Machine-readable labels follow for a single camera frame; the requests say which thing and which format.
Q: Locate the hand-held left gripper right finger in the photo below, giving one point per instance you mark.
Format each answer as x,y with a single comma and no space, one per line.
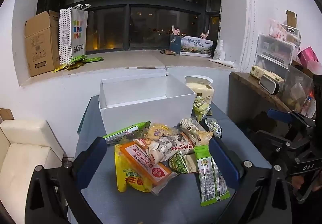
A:
222,161

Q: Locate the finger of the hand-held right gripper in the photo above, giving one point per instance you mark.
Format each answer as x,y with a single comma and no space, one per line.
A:
279,115
266,139

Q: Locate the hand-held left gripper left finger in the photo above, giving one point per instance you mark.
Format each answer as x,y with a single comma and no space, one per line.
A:
91,154

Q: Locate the green bar snack packet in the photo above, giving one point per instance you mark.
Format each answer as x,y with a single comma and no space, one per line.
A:
210,183

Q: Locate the orange label bread pack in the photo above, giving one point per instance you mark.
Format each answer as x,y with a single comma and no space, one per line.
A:
146,166

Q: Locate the large white printed snack bag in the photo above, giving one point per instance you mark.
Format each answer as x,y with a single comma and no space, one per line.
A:
166,147

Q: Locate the white cardboard box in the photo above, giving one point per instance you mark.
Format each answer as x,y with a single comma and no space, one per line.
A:
140,110

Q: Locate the person's right hand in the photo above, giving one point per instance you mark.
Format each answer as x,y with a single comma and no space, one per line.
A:
298,183

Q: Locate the black white small device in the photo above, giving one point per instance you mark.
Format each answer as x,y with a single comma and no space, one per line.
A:
269,85

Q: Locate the clear plastic container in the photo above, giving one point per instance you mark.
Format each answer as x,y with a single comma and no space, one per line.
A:
296,88

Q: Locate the dark wooden side table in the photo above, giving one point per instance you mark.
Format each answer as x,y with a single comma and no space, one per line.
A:
251,98

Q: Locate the small dark green snack packet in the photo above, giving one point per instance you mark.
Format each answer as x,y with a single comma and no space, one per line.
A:
213,128

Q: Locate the long green snack packet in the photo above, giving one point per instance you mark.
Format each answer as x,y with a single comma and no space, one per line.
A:
123,133

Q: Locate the brown cream snack packet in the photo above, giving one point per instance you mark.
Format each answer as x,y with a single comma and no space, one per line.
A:
195,132

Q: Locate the green pea snack packet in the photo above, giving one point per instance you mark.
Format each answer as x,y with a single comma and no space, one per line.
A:
182,163

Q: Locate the yellow carton box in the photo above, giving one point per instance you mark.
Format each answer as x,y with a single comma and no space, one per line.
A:
261,71

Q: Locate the small green white snack packet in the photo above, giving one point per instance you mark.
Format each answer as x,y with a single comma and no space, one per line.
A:
201,108

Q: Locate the clear plastic drawer unit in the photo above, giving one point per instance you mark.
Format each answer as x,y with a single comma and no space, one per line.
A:
274,55

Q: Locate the pink box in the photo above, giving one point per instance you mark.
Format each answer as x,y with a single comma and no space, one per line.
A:
308,55

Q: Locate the yellow cartoon cracker packet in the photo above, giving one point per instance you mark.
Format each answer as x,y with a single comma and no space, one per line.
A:
161,131

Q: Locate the cream white sofa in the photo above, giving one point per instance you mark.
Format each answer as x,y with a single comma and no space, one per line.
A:
22,153

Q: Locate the cream yellow snack packet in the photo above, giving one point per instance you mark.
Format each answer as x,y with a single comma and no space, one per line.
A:
200,88

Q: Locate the white paper strip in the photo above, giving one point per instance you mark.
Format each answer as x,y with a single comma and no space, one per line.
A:
221,62

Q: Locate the white plastic bottle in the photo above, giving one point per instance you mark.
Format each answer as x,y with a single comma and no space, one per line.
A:
219,51

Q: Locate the pile of green packets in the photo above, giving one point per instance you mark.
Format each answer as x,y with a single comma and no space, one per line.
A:
75,63

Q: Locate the small brown cardboard box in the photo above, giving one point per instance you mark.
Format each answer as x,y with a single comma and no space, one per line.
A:
291,19

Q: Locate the pink figurine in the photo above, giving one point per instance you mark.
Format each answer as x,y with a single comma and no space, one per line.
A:
205,34
176,30

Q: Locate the printed tissue box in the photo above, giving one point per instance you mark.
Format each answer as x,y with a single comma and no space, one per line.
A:
193,45

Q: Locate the brown flat packet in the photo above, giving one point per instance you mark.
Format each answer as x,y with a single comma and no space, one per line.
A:
168,52

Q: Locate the polka dot paper bag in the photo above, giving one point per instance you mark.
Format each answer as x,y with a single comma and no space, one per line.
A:
73,32

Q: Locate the dark window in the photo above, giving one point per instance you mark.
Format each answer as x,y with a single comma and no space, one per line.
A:
130,0

